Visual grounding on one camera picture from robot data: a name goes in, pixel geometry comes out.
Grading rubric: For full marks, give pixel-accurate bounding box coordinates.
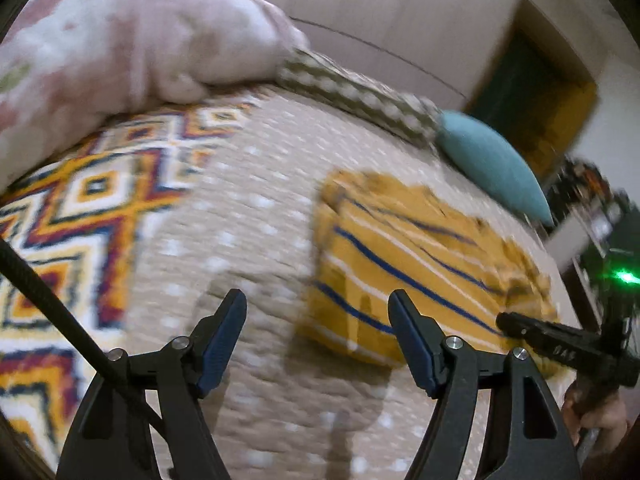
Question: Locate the cluttered side shelf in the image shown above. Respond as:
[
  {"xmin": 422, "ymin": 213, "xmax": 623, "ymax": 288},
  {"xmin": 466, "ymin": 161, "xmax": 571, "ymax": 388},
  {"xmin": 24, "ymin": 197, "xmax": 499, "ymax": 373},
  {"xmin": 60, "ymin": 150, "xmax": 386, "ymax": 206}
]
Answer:
[{"xmin": 547, "ymin": 155, "xmax": 640, "ymax": 321}]

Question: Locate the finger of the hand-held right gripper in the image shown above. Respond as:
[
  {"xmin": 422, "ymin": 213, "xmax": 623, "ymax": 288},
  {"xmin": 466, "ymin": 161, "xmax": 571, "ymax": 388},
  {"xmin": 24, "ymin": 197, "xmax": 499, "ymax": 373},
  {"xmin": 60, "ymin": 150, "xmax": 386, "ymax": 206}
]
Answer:
[{"xmin": 496, "ymin": 311, "xmax": 607, "ymax": 367}]

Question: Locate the white wardrobe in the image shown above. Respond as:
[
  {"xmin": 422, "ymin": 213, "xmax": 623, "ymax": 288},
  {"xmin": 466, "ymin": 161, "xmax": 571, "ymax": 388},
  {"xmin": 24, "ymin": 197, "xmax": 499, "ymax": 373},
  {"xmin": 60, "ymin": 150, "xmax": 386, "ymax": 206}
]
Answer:
[{"xmin": 250, "ymin": 0, "xmax": 523, "ymax": 106}]

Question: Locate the colourful diamond patterned blanket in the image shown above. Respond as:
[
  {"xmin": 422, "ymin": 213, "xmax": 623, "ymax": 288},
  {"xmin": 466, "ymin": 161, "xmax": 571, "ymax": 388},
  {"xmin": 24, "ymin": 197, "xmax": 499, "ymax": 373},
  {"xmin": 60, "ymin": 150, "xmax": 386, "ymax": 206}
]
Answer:
[{"xmin": 0, "ymin": 101, "xmax": 260, "ymax": 468}]

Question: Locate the beige dotted bed blanket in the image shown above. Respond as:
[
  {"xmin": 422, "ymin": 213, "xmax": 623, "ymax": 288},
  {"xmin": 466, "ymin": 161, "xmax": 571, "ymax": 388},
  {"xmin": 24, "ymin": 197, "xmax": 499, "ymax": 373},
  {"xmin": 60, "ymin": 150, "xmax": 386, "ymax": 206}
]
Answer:
[{"xmin": 52, "ymin": 82, "xmax": 583, "ymax": 480}]

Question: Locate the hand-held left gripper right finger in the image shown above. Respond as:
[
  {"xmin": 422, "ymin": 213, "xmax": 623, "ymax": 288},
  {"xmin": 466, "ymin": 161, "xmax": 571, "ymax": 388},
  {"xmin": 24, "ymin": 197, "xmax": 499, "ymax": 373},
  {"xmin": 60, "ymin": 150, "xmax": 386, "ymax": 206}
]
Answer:
[{"xmin": 388, "ymin": 289, "xmax": 583, "ymax": 480}]

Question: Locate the black cable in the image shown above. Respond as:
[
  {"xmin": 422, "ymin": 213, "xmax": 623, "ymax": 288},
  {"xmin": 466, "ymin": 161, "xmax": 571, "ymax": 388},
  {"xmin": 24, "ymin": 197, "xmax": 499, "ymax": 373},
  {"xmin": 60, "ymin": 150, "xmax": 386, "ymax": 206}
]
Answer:
[{"xmin": 0, "ymin": 237, "xmax": 176, "ymax": 441}]

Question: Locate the teal pillow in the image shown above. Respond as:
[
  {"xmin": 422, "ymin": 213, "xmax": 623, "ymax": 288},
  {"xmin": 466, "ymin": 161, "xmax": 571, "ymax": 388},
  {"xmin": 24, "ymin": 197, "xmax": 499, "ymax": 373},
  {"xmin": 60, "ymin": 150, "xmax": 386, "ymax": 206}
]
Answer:
[{"xmin": 434, "ymin": 110, "xmax": 556, "ymax": 228}]

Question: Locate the green checkered pillow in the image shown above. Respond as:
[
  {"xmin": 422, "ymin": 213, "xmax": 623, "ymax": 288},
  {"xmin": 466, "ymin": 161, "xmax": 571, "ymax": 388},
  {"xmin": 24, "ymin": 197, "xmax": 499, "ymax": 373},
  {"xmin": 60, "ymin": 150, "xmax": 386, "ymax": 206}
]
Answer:
[{"xmin": 275, "ymin": 47, "xmax": 443, "ymax": 150}]

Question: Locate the yellow striped small garment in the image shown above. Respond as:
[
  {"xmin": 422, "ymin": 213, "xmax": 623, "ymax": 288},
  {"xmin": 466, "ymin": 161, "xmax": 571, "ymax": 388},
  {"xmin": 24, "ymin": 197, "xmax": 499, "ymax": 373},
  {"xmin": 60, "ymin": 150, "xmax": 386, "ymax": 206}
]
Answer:
[{"xmin": 298, "ymin": 170, "xmax": 565, "ymax": 378}]

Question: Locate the person's right hand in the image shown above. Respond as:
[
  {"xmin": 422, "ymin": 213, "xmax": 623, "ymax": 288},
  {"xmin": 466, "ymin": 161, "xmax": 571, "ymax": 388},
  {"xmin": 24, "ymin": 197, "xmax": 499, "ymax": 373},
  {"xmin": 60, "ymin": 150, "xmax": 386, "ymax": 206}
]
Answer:
[{"xmin": 561, "ymin": 382, "xmax": 628, "ymax": 448}]

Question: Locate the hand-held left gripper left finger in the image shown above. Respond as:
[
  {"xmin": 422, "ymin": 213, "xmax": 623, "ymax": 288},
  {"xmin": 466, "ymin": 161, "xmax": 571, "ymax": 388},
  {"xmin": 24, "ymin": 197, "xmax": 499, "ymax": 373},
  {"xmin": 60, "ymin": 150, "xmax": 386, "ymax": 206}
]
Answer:
[{"xmin": 56, "ymin": 289, "xmax": 248, "ymax": 480}]

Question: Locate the pink floral quilt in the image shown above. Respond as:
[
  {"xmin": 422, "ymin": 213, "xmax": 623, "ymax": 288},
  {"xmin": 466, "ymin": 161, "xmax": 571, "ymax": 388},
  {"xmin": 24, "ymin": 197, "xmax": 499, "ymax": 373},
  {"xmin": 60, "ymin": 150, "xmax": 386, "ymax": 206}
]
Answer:
[{"xmin": 0, "ymin": 0, "xmax": 310, "ymax": 191}]

